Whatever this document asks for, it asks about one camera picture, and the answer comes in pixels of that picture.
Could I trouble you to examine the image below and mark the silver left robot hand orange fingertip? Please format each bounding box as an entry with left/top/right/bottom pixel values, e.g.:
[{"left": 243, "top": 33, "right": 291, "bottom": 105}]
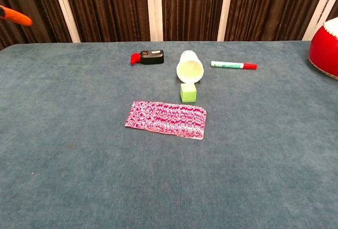
[{"left": 0, "top": 5, "right": 33, "bottom": 27}]

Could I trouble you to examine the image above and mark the spread of pink patterned cards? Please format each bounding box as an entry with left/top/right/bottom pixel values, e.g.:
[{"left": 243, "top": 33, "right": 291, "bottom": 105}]
[{"left": 129, "top": 100, "right": 208, "bottom": 141}]

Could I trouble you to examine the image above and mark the black bottle with red cap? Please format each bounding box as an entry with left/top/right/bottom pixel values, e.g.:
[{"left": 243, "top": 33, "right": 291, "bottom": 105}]
[{"left": 130, "top": 50, "right": 165, "bottom": 66}]

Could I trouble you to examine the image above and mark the blue table cloth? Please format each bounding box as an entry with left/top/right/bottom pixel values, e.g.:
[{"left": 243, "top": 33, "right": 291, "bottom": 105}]
[{"left": 0, "top": 40, "right": 338, "bottom": 229}]

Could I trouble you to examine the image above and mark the white paper cup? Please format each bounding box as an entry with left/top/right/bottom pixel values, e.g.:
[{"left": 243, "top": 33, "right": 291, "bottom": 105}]
[{"left": 176, "top": 50, "right": 205, "bottom": 84}]

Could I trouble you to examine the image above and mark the green cube block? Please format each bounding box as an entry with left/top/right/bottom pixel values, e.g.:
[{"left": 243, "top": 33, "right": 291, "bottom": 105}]
[{"left": 180, "top": 82, "right": 198, "bottom": 103}]

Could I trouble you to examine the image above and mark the white marker with red cap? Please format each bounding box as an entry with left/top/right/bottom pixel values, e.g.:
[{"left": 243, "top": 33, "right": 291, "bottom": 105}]
[{"left": 210, "top": 61, "right": 258, "bottom": 70}]

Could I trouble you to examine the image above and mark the red and white ball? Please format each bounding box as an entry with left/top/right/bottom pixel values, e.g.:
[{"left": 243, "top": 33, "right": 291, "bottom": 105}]
[{"left": 308, "top": 17, "right": 338, "bottom": 80}]

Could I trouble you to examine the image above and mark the white frame post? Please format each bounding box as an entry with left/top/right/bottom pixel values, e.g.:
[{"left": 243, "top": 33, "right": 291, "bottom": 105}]
[
  {"left": 217, "top": 0, "right": 235, "bottom": 42},
  {"left": 50, "top": 0, "right": 81, "bottom": 43},
  {"left": 145, "top": 0, "right": 164, "bottom": 42},
  {"left": 302, "top": 0, "right": 338, "bottom": 41}
]

